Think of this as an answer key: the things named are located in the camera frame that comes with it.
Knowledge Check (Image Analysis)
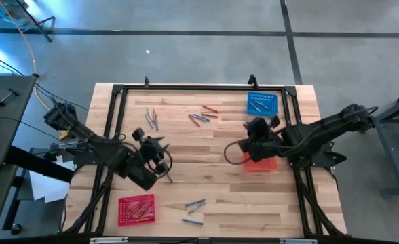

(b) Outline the black floor cable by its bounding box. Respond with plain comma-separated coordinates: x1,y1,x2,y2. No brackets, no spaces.
0,50,90,113

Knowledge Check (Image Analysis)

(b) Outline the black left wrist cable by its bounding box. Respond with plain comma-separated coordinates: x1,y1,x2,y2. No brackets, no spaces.
145,148,174,181

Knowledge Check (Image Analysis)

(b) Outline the orange plastic basket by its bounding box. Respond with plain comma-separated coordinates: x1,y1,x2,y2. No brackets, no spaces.
242,151,278,172

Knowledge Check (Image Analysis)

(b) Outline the black aluminium table frame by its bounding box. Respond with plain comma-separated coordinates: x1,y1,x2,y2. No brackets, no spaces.
59,83,349,240

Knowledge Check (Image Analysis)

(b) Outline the black corner bracket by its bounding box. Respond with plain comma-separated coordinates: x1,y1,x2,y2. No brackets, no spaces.
111,84,126,97
283,85,298,98

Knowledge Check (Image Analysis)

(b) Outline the blue plastic basket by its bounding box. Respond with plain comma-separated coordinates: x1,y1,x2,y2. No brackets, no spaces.
246,91,279,117

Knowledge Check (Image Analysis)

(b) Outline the black desk beam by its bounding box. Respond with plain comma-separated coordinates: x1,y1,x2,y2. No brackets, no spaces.
4,144,75,184

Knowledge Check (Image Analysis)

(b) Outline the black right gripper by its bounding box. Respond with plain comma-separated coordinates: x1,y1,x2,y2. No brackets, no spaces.
239,115,287,163

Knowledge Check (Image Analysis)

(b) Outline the red plastic basket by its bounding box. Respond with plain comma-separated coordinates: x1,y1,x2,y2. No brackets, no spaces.
117,193,156,227

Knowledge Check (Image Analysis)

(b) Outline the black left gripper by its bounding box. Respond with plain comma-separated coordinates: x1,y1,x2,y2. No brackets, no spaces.
131,127,170,174

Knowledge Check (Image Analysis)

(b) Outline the silver bracket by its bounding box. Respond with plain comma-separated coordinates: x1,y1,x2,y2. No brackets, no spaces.
89,237,130,244
279,238,319,244

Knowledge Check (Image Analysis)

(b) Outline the black floor stand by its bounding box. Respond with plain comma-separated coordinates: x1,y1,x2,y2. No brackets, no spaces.
14,0,56,43

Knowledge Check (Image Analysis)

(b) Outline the yellow cable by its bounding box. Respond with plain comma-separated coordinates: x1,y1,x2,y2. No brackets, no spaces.
0,0,72,140

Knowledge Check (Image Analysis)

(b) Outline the white paper sheet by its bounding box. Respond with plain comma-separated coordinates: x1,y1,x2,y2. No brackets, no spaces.
28,155,75,204

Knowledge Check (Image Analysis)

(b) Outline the black side clamp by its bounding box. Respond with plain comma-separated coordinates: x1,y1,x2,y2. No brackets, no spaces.
43,142,88,163

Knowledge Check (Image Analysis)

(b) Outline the black clamp with handle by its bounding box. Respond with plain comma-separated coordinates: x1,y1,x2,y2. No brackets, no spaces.
0,88,20,110

